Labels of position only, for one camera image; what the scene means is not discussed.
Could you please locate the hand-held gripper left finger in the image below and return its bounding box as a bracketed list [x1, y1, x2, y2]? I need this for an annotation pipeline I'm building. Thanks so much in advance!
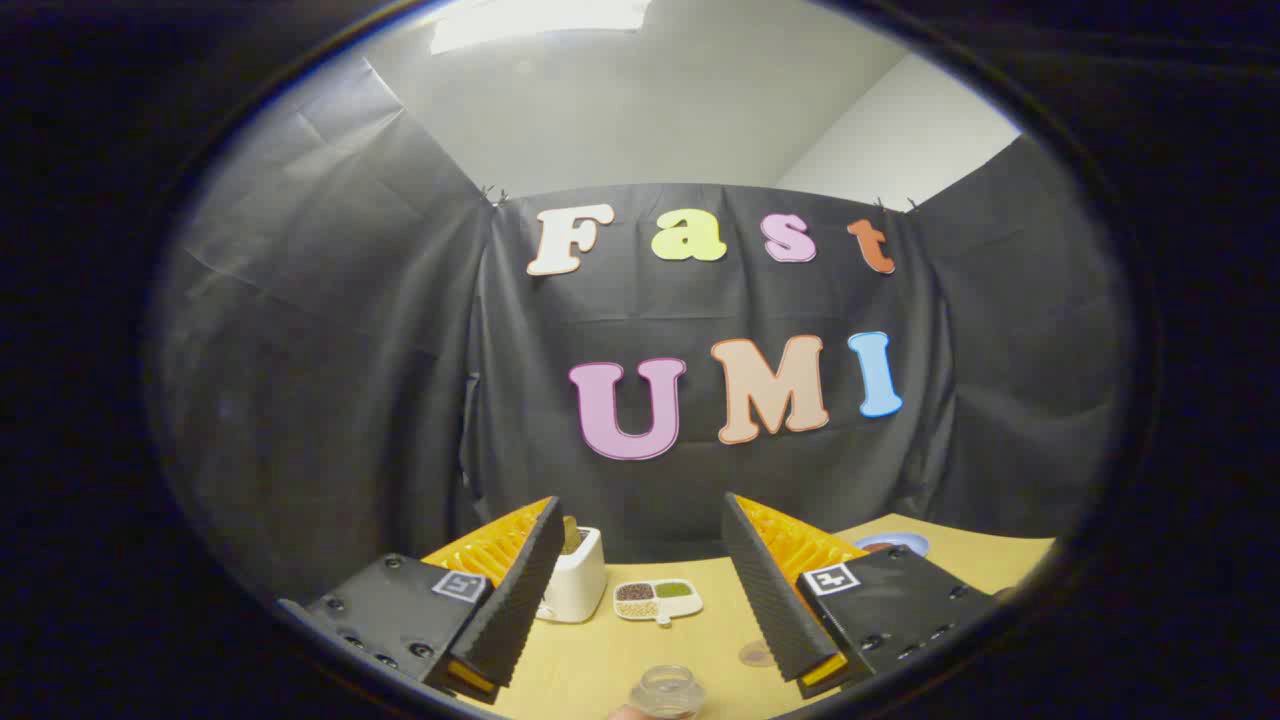
[278, 496, 567, 705]

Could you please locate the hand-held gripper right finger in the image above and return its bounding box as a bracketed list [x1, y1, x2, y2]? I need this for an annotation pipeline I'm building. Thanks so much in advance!
[721, 492, 1002, 700]

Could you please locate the clear bottle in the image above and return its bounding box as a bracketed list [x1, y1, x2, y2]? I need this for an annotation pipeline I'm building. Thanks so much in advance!
[628, 665, 707, 720]

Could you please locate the white toaster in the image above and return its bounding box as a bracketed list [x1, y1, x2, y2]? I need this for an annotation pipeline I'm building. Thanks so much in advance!
[537, 526, 609, 624]

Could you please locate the wooden table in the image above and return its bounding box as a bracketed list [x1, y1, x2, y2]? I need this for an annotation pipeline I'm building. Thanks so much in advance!
[420, 513, 1057, 720]

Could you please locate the white divided dish with grains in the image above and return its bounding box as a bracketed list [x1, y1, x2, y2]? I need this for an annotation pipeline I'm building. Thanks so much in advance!
[612, 579, 704, 627]

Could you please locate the blue round plate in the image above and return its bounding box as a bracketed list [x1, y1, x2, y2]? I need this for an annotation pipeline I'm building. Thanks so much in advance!
[855, 532, 931, 558]

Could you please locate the black backdrop cloth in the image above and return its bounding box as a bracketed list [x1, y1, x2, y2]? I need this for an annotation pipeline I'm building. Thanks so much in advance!
[148, 55, 1133, 606]

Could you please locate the ceiling light panel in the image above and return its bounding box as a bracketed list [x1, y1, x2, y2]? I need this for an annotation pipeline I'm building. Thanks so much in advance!
[430, 0, 653, 56]

